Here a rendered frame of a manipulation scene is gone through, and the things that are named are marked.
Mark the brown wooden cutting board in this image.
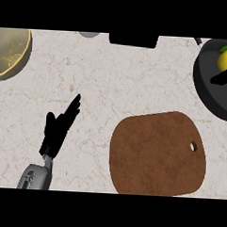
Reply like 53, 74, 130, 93
106, 106, 210, 200

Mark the black appliance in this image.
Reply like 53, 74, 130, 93
107, 32, 160, 50

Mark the dark grey pot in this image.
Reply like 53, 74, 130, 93
188, 37, 227, 122

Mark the grey round object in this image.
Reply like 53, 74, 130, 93
78, 30, 102, 40

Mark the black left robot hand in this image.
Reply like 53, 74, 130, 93
38, 91, 83, 162

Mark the brass-coloured round bowl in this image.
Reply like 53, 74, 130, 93
0, 26, 34, 84

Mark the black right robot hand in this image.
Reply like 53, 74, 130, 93
209, 38, 227, 87

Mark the yellow lemon with green leaves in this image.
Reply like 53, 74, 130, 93
216, 44, 227, 73

